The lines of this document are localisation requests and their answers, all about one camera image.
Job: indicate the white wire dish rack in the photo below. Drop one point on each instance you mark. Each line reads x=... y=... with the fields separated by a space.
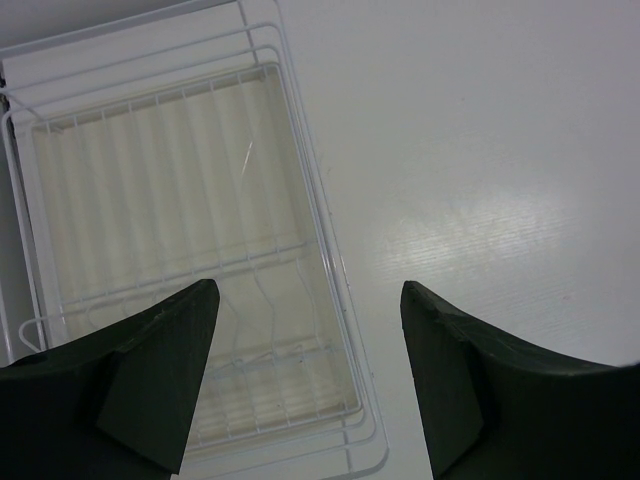
x=141 y=155

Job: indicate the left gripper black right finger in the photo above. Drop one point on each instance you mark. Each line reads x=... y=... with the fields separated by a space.
x=494 y=406

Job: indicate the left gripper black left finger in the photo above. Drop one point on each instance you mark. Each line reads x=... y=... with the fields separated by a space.
x=115 y=404

